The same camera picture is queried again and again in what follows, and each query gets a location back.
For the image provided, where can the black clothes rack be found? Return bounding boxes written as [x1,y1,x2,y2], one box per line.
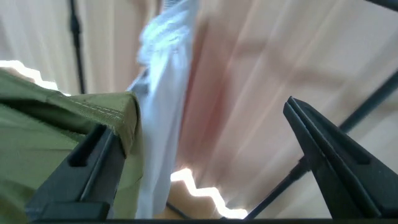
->
[68,0,398,220]

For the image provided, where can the beige curtain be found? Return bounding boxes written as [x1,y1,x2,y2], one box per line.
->
[0,0,398,218]

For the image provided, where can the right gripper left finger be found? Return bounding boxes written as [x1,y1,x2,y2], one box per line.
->
[24,124,127,220]

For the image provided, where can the green garment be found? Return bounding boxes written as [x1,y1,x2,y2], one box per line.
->
[0,68,146,220]

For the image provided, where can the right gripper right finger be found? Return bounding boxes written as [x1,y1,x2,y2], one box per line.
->
[282,96,398,218]

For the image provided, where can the pale grey shorts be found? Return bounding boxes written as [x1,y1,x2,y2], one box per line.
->
[127,0,200,218]

